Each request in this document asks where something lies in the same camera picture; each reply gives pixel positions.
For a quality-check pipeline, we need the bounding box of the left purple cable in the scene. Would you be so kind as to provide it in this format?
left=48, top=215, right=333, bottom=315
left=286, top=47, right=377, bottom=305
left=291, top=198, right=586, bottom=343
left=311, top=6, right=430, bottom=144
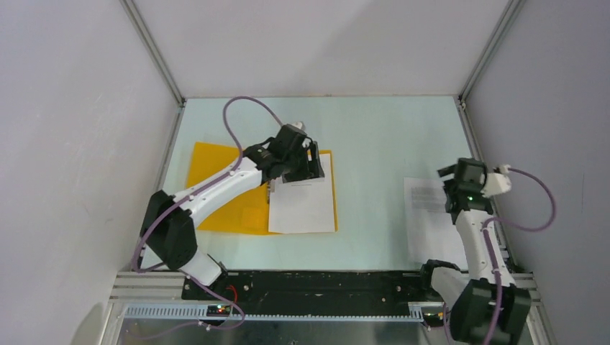
left=128, top=96, right=287, bottom=340

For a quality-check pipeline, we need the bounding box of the orange plastic folder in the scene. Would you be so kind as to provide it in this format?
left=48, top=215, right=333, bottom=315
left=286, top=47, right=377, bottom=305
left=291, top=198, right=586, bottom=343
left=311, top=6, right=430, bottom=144
left=176, top=142, right=339, bottom=236

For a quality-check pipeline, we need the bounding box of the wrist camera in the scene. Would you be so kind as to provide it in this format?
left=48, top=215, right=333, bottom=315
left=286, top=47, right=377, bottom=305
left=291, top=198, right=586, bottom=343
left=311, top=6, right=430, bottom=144
left=291, top=121, right=306, bottom=132
left=481, top=165, right=511, bottom=198

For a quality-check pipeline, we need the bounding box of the controller board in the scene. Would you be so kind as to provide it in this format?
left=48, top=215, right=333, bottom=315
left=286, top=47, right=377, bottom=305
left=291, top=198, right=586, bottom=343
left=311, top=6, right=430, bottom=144
left=206, top=305, right=232, bottom=318
left=422, top=311, right=451, bottom=328

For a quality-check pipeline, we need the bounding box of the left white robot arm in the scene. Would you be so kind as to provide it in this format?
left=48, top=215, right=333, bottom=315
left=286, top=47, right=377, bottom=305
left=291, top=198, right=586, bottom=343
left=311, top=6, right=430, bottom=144
left=139, top=124, right=324, bottom=300

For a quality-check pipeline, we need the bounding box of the printed paper sheet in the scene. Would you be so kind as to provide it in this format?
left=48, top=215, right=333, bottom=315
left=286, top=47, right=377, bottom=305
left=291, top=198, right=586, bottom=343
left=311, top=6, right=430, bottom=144
left=403, top=178, right=468, bottom=271
left=268, top=150, right=338, bottom=235

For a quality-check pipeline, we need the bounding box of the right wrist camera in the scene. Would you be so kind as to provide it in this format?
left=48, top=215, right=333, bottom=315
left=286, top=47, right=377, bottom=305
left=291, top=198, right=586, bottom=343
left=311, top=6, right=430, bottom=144
left=481, top=165, right=511, bottom=198

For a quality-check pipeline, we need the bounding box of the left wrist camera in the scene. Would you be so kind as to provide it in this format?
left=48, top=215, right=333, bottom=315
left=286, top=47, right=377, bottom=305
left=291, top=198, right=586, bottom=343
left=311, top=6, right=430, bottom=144
left=291, top=121, right=306, bottom=132

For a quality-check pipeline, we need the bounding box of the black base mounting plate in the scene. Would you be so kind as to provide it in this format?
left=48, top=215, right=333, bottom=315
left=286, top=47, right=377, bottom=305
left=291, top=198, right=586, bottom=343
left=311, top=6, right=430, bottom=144
left=211, top=270, right=441, bottom=317

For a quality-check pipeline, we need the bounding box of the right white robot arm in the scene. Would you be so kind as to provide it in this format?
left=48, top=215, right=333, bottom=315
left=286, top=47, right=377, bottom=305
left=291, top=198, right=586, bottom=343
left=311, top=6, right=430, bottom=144
left=418, top=158, right=532, bottom=344

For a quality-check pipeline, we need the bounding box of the aluminium frame rail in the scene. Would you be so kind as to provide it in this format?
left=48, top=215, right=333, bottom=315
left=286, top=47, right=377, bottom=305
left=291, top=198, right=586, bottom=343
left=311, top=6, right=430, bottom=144
left=109, top=272, right=544, bottom=311

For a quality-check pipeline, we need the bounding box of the left controller board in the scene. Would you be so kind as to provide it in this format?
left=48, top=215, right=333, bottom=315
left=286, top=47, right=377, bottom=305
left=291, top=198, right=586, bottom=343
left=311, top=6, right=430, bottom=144
left=206, top=305, right=232, bottom=318

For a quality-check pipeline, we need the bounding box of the right controller board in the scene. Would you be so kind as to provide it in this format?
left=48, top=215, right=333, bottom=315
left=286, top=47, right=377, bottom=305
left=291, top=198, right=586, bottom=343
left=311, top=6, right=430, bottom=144
left=422, top=311, right=451, bottom=328

